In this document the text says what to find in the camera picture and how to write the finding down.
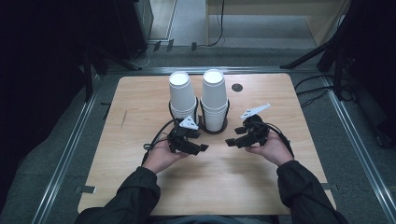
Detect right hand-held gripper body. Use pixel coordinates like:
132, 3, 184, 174
239, 103, 271, 147

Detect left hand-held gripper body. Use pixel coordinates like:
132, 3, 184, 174
167, 115, 200, 155

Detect black wire cup holder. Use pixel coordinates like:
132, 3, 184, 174
167, 96, 232, 135

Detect stack of white paper cups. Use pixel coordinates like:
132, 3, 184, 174
200, 68, 230, 133
168, 71, 198, 125

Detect person's left hand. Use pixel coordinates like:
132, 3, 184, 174
150, 144, 190, 175

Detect person's right hand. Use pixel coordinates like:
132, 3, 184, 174
245, 130, 295, 167

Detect black tripod stand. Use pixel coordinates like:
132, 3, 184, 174
279, 0, 362, 101
81, 43, 143, 103

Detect dark cabinet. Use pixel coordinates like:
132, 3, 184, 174
113, 0, 154, 61

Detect light wooden furniture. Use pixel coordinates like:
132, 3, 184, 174
205, 0, 351, 48

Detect metal floor rail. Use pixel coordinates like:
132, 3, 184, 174
105, 65, 325, 76
31, 74, 105, 224
320, 74, 396, 224

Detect black floor cables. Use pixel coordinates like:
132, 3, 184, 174
293, 74, 336, 109

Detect white floor cable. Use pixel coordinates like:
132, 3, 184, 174
135, 43, 157, 68

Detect hanging black cable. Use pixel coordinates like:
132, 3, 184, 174
206, 0, 226, 48

